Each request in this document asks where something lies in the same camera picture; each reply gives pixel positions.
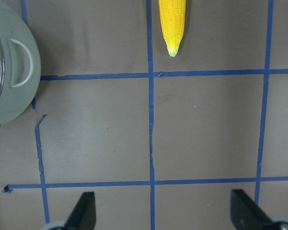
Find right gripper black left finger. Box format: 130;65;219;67
65;192;96;230

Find pale green electric pot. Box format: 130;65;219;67
0;1;41;126

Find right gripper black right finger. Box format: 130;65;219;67
230;189;288;230

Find yellow toy corn cob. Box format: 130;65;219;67
158;0;186;58

